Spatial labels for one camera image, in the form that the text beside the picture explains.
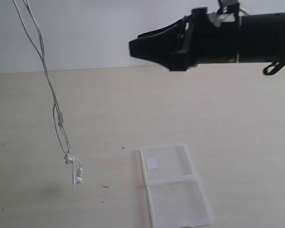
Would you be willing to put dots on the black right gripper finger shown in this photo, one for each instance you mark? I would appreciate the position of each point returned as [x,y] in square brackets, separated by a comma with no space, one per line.
[168,46]

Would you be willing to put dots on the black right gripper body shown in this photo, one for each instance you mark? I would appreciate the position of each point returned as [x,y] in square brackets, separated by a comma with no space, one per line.
[206,38]

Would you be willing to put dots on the white wired earphones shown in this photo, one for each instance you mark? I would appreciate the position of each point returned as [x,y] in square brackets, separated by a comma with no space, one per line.
[57,114]

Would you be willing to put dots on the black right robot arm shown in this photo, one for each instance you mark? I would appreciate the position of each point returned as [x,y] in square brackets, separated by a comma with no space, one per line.
[261,40]

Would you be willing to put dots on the clear plastic storage case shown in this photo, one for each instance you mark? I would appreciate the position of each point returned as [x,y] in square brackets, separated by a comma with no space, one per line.
[176,196]

